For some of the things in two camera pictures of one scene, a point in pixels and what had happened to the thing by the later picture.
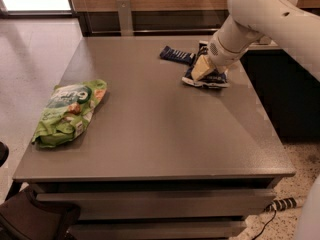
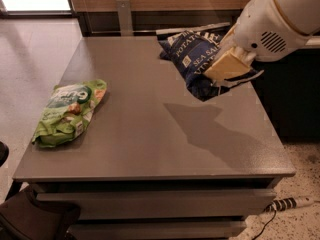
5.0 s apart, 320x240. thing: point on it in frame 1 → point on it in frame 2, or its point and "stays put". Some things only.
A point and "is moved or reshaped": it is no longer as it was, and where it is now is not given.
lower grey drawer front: x=157 y=230 stays put
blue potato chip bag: x=213 y=79 is moved or reshaped
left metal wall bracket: x=125 y=16 stays put
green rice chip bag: x=68 y=111 stays put
